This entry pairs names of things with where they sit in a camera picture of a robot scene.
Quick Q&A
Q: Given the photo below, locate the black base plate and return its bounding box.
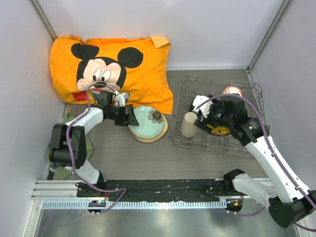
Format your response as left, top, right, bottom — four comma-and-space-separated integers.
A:
76, 179, 243, 202

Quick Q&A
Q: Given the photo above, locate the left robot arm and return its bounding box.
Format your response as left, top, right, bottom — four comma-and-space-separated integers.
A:
49, 91, 139, 197

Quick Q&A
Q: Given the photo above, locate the beige tumbler cup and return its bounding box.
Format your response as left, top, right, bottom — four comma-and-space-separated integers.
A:
180, 112, 198, 137

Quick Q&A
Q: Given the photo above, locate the grey wire dish rack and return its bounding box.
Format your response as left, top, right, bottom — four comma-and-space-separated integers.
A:
172, 75, 271, 156

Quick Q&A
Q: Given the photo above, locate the light green flower plate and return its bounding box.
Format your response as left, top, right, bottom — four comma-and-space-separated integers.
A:
128, 106, 166, 139

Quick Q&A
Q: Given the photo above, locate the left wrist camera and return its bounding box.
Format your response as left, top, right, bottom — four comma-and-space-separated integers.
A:
113, 91, 128, 108

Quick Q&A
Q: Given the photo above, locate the yellow brown patterned plate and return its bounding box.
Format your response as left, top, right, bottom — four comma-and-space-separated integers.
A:
207, 124, 231, 136

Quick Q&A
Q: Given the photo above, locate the cream bird plate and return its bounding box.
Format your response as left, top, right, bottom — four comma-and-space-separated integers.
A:
131, 120, 168, 143

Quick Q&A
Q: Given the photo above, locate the orange Mickey Mouse cloth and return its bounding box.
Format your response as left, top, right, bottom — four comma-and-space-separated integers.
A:
49, 36, 173, 115

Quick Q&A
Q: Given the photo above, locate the red white bowl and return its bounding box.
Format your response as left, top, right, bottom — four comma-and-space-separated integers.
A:
222, 86, 242, 96

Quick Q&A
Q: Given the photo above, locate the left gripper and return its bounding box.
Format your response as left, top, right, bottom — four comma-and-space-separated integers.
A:
107, 104, 139, 126

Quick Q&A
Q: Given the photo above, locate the green cloth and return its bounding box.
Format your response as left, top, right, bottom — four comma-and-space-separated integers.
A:
45, 112, 94, 180

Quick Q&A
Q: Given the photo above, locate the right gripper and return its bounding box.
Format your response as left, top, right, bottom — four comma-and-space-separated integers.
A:
194, 94, 234, 134

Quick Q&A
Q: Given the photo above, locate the white slotted cable duct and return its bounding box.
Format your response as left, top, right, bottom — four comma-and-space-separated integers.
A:
42, 199, 227, 210

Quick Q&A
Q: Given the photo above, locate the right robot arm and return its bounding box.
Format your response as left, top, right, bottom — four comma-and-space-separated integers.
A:
192, 94, 316, 228

